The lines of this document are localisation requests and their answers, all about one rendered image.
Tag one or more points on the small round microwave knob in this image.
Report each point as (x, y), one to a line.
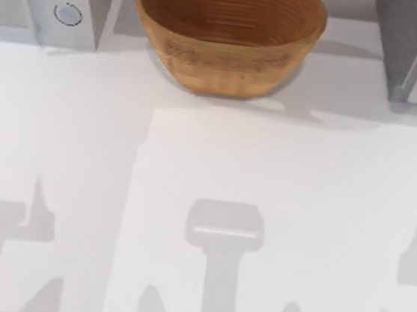
(68, 14)

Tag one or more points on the grey cabinet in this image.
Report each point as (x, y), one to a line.
(405, 46)

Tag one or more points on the brown wooden basket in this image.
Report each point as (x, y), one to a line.
(227, 37)

